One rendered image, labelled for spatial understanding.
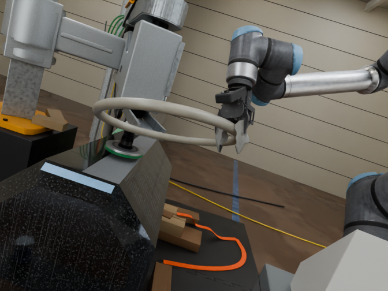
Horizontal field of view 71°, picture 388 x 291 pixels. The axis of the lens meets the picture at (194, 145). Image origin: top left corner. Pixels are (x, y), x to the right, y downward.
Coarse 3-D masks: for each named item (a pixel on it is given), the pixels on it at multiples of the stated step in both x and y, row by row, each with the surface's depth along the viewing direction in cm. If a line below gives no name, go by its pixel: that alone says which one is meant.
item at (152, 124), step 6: (126, 114) 137; (132, 114) 123; (144, 114) 150; (150, 114) 142; (132, 120) 119; (138, 120) 113; (144, 120) 147; (150, 120) 136; (138, 126) 108; (144, 126) 128; (150, 126) 133; (156, 126) 123; (162, 126) 117; (162, 132) 113
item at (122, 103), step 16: (96, 112) 80; (160, 112) 67; (176, 112) 66; (192, 112) 67; (208, 112) 70; (128, 128) 104; (144, 128) 110; (224, 128) 73; (192, 144) 111; (208, 144) 106; (224, 144) 99
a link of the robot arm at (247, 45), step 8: (240, 32) 79; (248, 32) 78; (256, 32) 79; (232, 40) 81; (240, 40) 78; (248, 40) 78; (256, 40) 78; (264, 40) 79; (232, 48) 80; (240, 48) 78; (248, 48) 78; (256, 48) 78; (264, 48) 79; (232, 56) 79; (240, 56) 77; (248, 56) 77; (256, 56) 79; (264, 56) 79; (256, 64) 79
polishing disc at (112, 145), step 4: (108, 140) 156; (112, 140) 158; (116, 140) 161; (120, 140) 163; (108, 144) 149; (112, 144) 151; (116, 144) 153; (132, 144) 164; (112, 148) 146; (116, 148) 147; (120, 148) 149; (136, 148) 158; (140, 148) 161; (120, 152) 145; (124, 152) 145; (128, 152) 147; (132, 152) 149; (136, 152) 151; (140, 152) 154
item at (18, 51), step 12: (36, 0) 161; (48, 0) 166; (12, 12) 160; (60, 12) 170; (12, 48) 166; (24, 48) 168; (36, 48) 171; (24, 60) 170; (36, 60) 172; (48, 60) 176
